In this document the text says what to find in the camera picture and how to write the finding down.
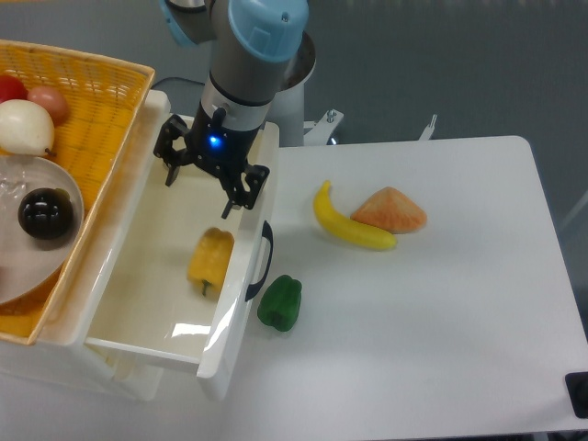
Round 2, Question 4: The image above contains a white table clamp bracket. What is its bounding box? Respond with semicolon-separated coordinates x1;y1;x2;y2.
418;114;437;141

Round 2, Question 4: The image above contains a green bell pepper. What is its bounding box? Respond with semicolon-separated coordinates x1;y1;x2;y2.
257;275;302;333

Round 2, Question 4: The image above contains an orange fruit wedge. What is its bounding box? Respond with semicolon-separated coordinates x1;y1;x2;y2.
350;187;427;233

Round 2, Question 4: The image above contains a yellow banana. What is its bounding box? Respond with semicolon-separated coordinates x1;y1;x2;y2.
312;180;397;251

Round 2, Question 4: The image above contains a yellow bell pepper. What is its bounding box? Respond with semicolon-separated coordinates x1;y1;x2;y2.
187;227;234;301

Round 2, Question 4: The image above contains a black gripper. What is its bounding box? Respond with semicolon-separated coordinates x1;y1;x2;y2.
153;106;270;219

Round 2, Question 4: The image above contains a grey round plate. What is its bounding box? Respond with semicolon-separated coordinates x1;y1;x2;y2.
1;155;85;303

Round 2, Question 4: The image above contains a dark purple eggplant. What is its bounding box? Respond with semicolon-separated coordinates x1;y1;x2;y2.
17;187;74;240

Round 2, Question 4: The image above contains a white onion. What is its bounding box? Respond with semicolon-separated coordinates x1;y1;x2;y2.
1;99;55;156

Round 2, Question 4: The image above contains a black corner object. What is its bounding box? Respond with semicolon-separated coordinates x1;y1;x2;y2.
565;371;588;419

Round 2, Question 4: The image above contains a yellow woven basket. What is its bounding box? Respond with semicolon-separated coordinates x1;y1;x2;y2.
1;40;155;345

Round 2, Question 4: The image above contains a red tomato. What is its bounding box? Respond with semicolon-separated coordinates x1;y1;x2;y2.
0;74;28;103

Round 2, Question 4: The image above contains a white drawer cabinet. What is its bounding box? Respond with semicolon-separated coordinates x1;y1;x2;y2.
1;91;171;401

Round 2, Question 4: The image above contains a clear plastic wrap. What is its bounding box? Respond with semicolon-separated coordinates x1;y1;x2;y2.
1;155;29;209

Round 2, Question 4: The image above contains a dark blue drawer handle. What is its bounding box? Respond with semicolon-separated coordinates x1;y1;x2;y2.
245;220;275;302

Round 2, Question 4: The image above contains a black cable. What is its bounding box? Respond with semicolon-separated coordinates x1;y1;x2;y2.
151;76;206;92

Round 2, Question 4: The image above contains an open white upper drawer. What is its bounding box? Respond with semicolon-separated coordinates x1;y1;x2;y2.
85;112;280;401

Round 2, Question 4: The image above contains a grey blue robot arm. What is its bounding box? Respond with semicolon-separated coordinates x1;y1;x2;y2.
153;1;309;218

